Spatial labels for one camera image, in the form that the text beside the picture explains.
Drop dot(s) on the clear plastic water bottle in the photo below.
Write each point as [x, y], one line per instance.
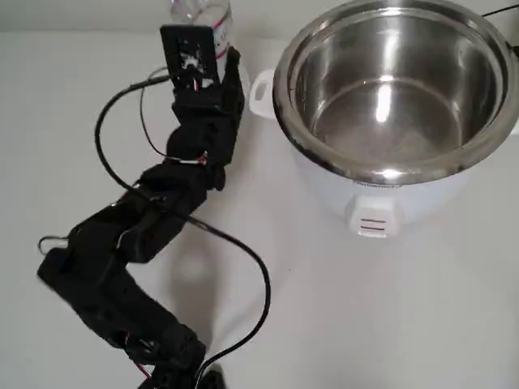
[190, 10]

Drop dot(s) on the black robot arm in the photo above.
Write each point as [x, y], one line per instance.
[101, 263]

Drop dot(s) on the white rice cooker body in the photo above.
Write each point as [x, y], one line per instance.
[324, 190]

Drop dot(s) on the steel inner cooking pot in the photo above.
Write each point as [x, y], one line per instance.
[385, 121]

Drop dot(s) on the black gripper camera mount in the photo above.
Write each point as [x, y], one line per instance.
[174, 44]

